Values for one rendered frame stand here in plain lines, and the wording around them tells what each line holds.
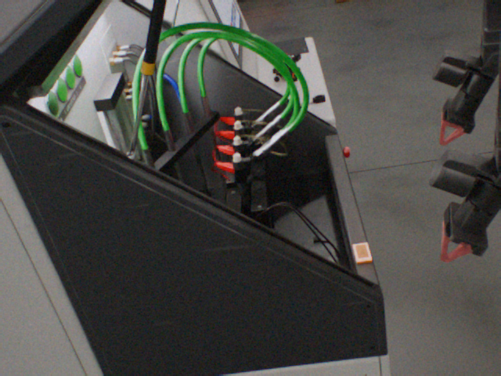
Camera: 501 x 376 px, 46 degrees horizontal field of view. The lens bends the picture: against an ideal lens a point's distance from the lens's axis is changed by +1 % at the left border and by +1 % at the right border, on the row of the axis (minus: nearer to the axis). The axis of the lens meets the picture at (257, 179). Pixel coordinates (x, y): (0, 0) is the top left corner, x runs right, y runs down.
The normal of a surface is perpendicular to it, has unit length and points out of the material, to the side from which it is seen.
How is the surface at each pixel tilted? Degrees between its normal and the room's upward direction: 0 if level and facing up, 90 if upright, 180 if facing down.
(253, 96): 90
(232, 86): 90
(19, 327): 90
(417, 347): 0
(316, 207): 0
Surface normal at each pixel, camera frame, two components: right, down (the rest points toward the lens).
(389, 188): -0.16, -0.83
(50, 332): 0.01, 0.54
